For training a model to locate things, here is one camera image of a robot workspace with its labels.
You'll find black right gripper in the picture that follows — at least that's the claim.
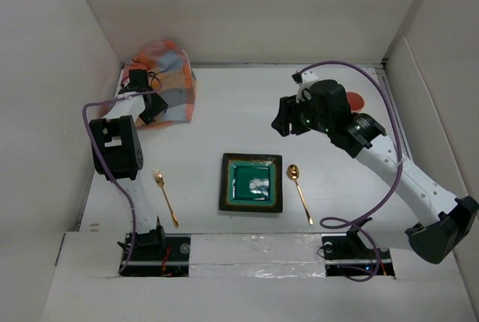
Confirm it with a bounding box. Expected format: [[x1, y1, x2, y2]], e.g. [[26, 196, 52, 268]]
[[270, 90, 332, 136]]

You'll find pink plastic cup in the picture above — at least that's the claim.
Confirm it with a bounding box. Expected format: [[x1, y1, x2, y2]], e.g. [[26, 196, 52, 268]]
[[347, 91, 365, 113]]

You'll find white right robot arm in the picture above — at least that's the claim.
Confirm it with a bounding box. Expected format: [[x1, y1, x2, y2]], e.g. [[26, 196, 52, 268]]
[[272, 79, 478, 264]]

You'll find square green black plate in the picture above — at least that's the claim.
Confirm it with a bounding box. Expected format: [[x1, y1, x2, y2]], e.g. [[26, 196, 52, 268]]
[[219, 153, 283, 213]]

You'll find checkered orange blue cloth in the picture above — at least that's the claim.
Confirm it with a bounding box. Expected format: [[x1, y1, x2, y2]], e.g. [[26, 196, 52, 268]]
[[120, 40, 196, 130]]

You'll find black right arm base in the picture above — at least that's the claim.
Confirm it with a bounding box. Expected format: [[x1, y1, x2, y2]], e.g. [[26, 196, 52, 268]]
[[317, 233, 395, 282]]

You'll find gold spoon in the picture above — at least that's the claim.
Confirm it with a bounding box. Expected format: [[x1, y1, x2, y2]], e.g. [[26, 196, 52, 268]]
[[287, 165, 314, 226]]

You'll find gold fork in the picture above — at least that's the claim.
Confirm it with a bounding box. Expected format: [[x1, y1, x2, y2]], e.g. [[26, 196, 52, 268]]
[[153, 170, 179, 228]]

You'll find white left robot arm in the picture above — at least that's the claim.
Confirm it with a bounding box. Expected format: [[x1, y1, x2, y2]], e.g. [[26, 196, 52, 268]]
[[82, 89, 167, 262]]

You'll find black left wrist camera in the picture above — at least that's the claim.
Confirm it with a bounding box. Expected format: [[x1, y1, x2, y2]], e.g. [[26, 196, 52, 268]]
[[124, 69, 160, 92]]

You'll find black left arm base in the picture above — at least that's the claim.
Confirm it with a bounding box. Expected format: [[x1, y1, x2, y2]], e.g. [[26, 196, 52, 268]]
[[118, 234, 191, 278]]

